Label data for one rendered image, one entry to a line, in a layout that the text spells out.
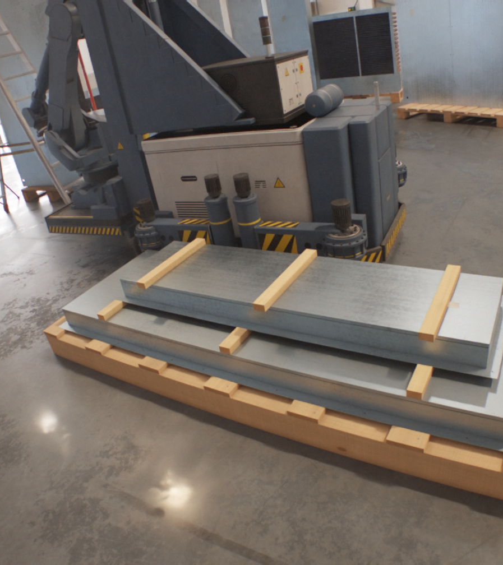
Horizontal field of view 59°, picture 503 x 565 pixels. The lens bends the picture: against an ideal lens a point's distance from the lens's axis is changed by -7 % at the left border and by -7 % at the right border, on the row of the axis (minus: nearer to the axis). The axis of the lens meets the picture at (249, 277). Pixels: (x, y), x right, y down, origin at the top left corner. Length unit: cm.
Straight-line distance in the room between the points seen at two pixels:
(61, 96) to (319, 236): 213
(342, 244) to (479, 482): 124
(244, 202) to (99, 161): 155
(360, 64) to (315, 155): 571
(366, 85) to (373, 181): 563
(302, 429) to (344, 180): 127
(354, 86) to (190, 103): 555
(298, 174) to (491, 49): 419
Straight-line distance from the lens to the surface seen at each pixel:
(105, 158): 370
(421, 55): 677
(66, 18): 345
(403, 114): 665
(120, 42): 302
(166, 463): 183
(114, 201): 329
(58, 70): 358
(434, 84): 672
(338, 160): 239
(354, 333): 169
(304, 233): 238
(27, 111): 422
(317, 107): 261
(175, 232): 280
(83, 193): 377
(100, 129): 371
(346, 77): 812
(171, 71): 282
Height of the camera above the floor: 133
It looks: 28 degrees down
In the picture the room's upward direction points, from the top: 11 degrees counter-clockwise
